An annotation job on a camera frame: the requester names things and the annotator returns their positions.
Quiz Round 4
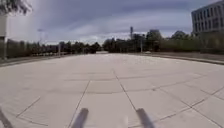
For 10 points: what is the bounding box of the grey building with window rows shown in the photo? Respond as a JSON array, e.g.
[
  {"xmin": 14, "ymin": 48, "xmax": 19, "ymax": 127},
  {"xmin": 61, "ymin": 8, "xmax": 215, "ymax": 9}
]
[{"xmin": 190, "ymin": 0, "xmax": 224, "ymax": 35}]

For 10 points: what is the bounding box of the tall thin tower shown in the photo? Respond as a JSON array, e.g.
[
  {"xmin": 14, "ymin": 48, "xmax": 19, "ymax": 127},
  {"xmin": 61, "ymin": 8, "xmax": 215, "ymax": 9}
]
[{"xmin": 129, "ymin": 26, "xmax": 134, "ymax": 41}]

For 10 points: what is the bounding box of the row of trees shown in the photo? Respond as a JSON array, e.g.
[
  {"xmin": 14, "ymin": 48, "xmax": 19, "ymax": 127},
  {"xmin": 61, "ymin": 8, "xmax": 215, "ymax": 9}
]
[{"xmin": 6, "ymin": 29, "xmax": 224, "ymax": 58}]

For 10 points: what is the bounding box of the dark kerb strip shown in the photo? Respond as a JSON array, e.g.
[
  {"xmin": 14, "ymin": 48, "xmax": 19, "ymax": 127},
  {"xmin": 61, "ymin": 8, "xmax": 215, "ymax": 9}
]
[
  {"xmin": 141, "ymin": 51, "xmax": 224, "ymax": 66},
  {"xmin": 0, "ymin": 54, "xmax": 73, "ymax": 68}
]

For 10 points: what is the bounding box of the tree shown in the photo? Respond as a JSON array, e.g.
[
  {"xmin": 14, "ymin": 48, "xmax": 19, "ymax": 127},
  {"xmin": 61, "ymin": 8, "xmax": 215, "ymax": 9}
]
[{"xmin": 0, "ymin": 0, "xmax": 33, "ymax": 16}]

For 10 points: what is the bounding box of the robot's own part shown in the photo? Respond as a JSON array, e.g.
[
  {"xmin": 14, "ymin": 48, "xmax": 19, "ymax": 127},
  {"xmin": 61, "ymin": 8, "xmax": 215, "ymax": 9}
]
[
  {"xmin": 70, "ymin": 107, "xmax": 90, "ymax": 128},
  {"xmin": 135, "ymin": 107, "xmax": 156, "ymax": 128}
]

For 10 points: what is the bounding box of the pale concrete slab plaza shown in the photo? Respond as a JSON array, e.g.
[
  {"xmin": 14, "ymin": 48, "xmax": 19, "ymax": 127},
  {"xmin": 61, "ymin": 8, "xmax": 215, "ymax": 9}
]
[{"xmin": 0, "ymin": 53, "xmax": 224, "ymax": 128}]

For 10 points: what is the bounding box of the white building with window rows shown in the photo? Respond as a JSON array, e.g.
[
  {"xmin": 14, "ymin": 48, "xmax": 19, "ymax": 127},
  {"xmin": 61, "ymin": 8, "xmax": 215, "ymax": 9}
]
[{"xmin": 0, "ymin": 13, "xmax": 10, "ymax": 61}]

